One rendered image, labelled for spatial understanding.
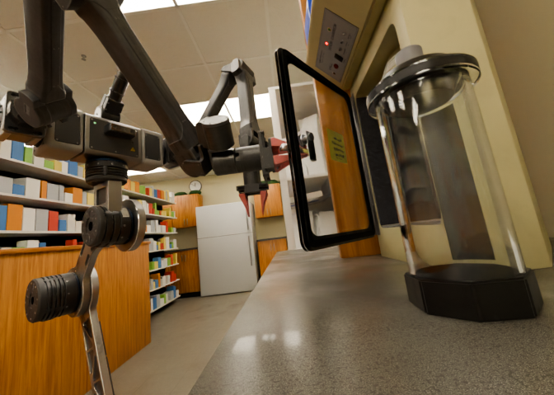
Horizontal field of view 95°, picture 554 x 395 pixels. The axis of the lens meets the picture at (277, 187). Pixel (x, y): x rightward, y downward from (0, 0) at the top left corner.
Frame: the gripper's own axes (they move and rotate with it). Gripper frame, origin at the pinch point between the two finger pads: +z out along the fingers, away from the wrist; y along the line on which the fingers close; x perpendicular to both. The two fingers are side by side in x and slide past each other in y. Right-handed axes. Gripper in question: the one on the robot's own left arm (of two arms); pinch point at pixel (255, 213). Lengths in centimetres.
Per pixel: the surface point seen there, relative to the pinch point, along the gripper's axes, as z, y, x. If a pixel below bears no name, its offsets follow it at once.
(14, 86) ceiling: -156, -222, 121
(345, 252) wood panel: 14.8, 24.6, -8.7
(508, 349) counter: 17, 22, -64
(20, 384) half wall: 76, -162, 85
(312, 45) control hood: -39, 22, -24
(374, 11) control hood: -31, 31, -41
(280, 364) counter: 17, 8, -63
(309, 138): -9.0, 15.6, -36.4
